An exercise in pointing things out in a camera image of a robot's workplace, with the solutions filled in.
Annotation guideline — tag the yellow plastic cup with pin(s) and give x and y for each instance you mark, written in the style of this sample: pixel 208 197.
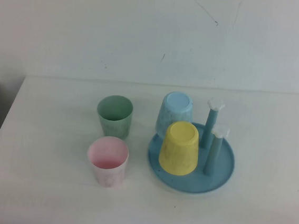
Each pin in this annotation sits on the yellow plastic cup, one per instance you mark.
pixel 178 157

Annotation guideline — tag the light blue plastic cup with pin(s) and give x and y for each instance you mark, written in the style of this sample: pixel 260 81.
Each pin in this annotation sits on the light blue plastic cup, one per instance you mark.
pixel 174 111

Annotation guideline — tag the green plastic cup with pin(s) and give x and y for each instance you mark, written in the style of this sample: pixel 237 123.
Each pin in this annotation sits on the green plastic cup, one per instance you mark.
pixel 116 128

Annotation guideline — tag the pink plastic cup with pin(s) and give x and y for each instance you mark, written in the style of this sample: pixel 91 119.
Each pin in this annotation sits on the pink plastic cup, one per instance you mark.
pixel 107 175

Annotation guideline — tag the blue cup stand with pegs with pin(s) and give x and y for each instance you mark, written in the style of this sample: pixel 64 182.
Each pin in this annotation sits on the blue cup stand with pegs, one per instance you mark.
pixel 211 181

